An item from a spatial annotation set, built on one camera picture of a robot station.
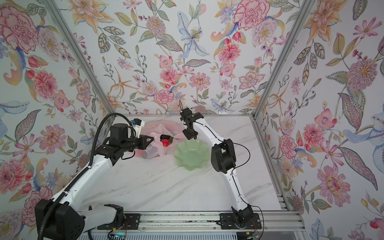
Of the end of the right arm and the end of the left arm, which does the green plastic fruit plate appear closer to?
the end of the right arm

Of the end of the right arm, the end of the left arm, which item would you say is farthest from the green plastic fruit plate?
the end of the left arm

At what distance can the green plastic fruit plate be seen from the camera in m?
0.95

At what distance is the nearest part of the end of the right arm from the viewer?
0.74 meters

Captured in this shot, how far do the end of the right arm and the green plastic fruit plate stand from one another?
0.09m
